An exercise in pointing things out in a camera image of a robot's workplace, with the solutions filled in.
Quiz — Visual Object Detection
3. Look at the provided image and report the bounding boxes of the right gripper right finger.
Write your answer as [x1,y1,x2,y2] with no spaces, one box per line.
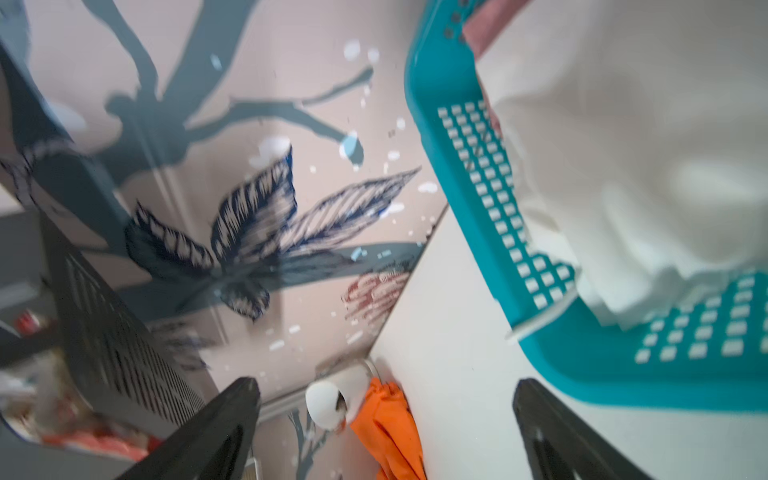
[512,378,650,480]

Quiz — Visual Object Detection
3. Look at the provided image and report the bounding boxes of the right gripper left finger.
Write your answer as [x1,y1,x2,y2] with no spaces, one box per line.
[119,377,261,480]

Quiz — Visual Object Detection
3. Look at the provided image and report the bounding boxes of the orange cloth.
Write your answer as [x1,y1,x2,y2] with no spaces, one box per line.
[348,378,427,480]

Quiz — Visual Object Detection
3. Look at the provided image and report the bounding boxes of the white cloth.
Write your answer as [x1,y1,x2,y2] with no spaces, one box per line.
[474,1,767,330]

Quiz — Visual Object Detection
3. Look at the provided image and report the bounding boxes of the pink shark print shorts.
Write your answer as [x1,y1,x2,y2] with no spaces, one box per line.
[462,0,529,60]

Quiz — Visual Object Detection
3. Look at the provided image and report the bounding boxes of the white patterned cup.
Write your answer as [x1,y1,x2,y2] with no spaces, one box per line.
[305,359,379,431]

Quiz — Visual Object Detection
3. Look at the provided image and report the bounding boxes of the teal plastic basket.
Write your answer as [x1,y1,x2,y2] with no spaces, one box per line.
[405,1,767,412]

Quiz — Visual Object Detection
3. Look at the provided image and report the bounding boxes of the black wire wall basket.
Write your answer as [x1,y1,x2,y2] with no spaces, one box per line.
[1,211,206,438]

